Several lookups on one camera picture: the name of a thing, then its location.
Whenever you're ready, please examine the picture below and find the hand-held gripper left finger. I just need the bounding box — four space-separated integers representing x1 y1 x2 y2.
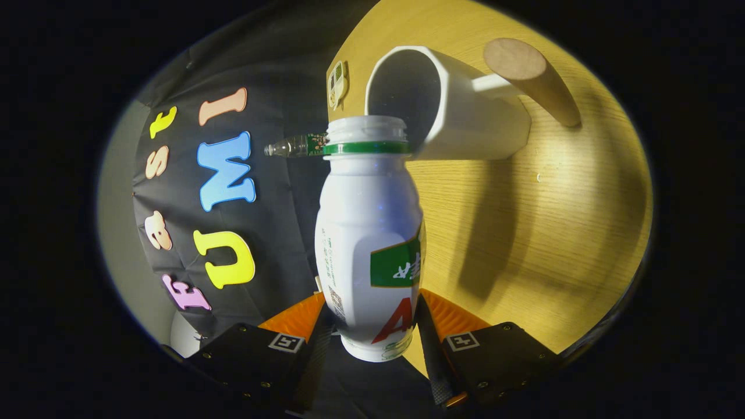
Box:
186 291 335 415

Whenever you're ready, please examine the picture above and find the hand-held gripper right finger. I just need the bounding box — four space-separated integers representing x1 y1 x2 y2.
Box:
414 288 562 408

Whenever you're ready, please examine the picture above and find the white juice bottle green label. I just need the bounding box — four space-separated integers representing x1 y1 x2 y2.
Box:
314 115 427 363

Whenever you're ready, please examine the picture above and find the white cup wooden handle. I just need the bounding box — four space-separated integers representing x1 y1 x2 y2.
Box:
364 38 583 161

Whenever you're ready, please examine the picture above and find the clear plastic water bottle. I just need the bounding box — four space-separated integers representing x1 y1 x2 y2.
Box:
264 133 328 159

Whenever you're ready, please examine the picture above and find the black backdrop cloth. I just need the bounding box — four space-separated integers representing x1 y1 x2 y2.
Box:
131 12 443 417

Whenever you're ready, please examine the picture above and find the wooden table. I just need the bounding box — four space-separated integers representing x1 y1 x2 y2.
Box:
326 0 654 379

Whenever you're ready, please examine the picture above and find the white divided snack tray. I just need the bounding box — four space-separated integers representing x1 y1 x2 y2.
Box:
327 61 350 111

